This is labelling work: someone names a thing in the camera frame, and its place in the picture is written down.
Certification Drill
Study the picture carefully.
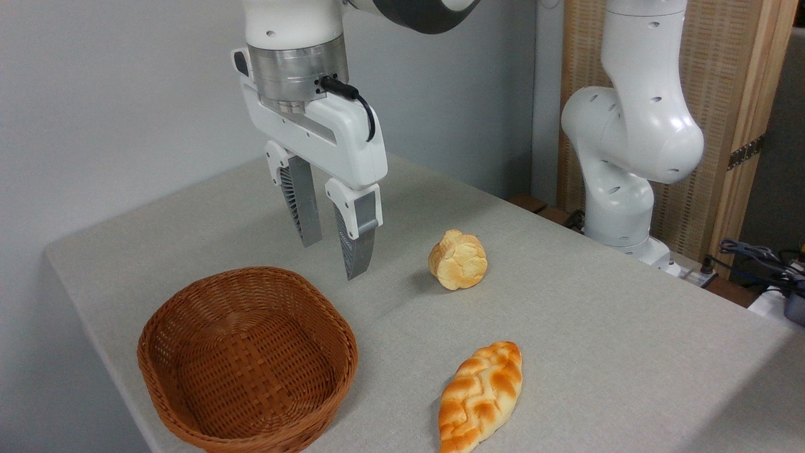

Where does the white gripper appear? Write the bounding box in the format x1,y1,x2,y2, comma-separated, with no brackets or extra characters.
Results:
231,47,389,281

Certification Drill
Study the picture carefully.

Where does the long braided bread loaf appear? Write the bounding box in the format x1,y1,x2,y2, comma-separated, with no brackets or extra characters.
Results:
438,340,524,453

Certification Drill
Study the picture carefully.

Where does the round golden bread roll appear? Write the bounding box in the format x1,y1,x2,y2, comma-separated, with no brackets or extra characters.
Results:
428,229,489,291

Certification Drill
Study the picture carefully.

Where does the brown woven wicker basket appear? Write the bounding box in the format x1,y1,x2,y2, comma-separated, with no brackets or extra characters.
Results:
137,266,359,453

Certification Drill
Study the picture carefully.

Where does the wooden woven folding screen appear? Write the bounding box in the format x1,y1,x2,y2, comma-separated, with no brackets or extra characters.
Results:
557,0,799,279

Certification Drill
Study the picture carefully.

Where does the dark metal screen hinge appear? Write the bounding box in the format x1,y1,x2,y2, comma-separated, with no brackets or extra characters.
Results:
728,135,766,171

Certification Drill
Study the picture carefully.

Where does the grey box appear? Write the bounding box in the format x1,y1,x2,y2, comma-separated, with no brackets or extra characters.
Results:
783,291,805,327

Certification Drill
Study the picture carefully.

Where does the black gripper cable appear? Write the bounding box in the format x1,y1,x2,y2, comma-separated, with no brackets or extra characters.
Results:
319,76,377,143

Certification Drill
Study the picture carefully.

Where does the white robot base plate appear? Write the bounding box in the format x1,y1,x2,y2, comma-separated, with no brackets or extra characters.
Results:
654,250,719,289

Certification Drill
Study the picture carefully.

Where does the bundle of dark cables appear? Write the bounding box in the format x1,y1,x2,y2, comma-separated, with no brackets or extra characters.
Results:
701,238,805,296

